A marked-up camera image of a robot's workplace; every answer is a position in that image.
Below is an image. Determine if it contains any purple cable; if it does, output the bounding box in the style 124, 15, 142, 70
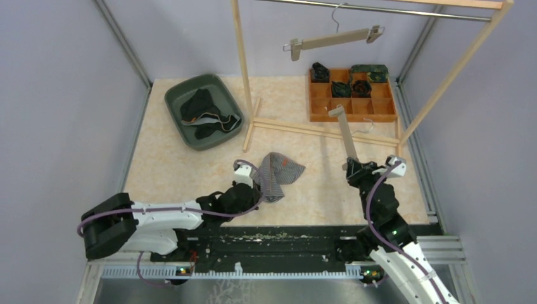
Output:
76, 159, 265, 288
365, 159, 448, 304

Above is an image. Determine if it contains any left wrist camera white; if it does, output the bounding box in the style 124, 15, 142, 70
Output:
234, 164, 254, 188

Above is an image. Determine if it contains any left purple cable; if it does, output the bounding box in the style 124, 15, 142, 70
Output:
76, 159, 265, 288

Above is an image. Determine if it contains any grey striped underwear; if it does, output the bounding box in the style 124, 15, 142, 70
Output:
251, 152, 306, 203

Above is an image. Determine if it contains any rolled black sock top-left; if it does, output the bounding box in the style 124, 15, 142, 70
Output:
310, 62, 330, 83

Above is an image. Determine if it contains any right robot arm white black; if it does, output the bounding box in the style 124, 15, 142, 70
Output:
345, 155, 458, 303

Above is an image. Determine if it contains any wooden clothes rack frame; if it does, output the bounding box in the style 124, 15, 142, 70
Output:
231, 0, 514, 152

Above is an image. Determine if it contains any folded green camouflage cloth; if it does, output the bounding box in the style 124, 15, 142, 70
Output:
350, 64, 389, 83

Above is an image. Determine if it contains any metal hanging rod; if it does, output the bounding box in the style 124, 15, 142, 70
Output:
262, 0, 492, 22

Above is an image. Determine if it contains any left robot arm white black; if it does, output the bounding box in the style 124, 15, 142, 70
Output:
77, 182, 263, 262

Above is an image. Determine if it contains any rolled dark sock middle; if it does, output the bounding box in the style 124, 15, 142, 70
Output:
331, 81, 352, 98

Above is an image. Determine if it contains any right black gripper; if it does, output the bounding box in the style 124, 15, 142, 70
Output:
346, 158, 389, 221

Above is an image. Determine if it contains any wooden compartment tray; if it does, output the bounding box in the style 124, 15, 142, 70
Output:
306, 68, 397, 123

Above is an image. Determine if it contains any wooden clip hanger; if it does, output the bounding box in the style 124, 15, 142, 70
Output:
282, 3, 385, 61
328, 104, 363, 171

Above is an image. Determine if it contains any green plastic basin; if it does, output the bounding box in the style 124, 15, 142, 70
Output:
165, 74, 244, 151

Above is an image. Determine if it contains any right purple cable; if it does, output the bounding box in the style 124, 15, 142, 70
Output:
365, 159, 448, 304

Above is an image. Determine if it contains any rolled black red sock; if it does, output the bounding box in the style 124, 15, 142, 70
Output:
351, 80, 372, 98

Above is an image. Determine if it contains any black underwear orange trim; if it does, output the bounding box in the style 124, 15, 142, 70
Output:
180, 89, 241, 140

